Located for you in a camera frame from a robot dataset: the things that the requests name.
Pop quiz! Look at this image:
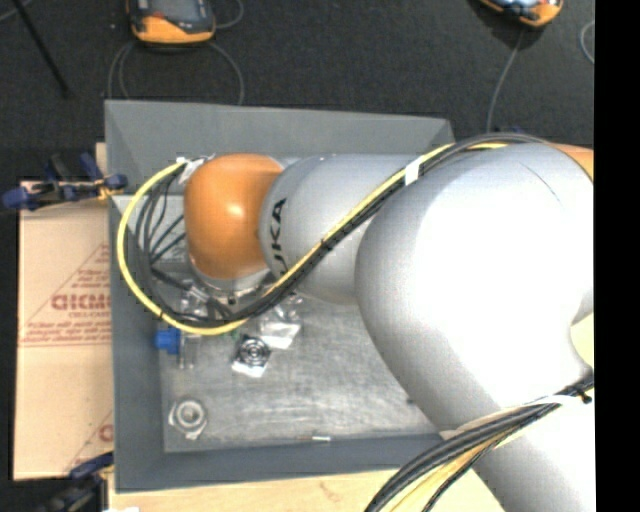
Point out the blue round cap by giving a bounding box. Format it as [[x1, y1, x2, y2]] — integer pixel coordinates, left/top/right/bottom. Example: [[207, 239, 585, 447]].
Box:
[[153, 327, 182, 356]]

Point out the silver disc on white square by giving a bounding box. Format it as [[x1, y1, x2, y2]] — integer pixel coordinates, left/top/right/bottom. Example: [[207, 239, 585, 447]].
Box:
[[231, 333, 273, 379]]

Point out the clear plastic packet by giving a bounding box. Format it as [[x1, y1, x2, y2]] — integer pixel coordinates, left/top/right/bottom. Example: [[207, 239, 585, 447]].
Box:
[[259, 319, 303, 351]]

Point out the brown cardboard board, red print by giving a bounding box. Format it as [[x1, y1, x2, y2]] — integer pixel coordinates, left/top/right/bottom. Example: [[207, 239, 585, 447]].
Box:
[[11, 141, 117, 482]]

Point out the grey metal bin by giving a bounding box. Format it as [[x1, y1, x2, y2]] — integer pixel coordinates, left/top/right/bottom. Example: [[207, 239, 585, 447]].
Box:
[[103, 99, 457, 492]]

